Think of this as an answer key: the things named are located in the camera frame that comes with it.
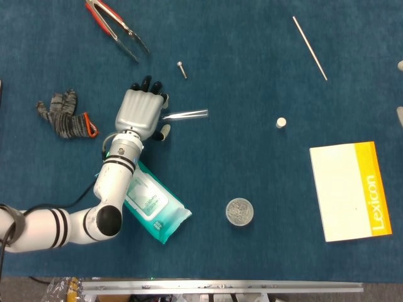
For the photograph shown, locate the red-handled metal tongs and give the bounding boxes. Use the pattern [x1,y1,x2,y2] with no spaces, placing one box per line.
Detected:
[84,0,151,63]

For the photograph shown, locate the transparent glass test tube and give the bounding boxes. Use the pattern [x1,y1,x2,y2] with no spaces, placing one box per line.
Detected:
[161,108,210,121]

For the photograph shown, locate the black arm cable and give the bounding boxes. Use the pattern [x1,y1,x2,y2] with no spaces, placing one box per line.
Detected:
[0,181,97,277]

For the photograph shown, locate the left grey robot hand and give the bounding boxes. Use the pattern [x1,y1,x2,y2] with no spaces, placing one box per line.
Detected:
[115,75,173,142]

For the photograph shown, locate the aluminium frame rail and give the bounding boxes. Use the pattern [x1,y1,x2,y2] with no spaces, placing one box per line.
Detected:
[81,281,364,295]

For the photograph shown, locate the teal wet wipes pack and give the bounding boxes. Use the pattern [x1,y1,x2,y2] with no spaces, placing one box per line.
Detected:
[122,160,193,245]

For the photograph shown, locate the white orange Lexicon book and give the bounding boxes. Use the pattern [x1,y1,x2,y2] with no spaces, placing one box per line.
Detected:
[309,141,393,243]

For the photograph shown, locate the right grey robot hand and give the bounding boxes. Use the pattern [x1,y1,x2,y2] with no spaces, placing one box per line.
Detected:
[395,59,403,126]

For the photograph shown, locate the round clear clip container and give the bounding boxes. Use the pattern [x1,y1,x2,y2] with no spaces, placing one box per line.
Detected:
[225,197,254,227]

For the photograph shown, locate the crinkled clear plastic bag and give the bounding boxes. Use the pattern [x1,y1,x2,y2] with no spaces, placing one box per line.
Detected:
[43,276,83,302]

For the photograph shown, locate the striped knit work glove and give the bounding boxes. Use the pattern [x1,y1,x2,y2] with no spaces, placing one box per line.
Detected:
[35,89,100,140]

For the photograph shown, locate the thin white rod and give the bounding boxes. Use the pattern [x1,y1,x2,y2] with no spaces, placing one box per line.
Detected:
[292,16,329,81]

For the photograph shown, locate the blue felt table cloth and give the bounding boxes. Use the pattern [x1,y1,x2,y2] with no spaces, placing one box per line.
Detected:
[0,0,403,282]

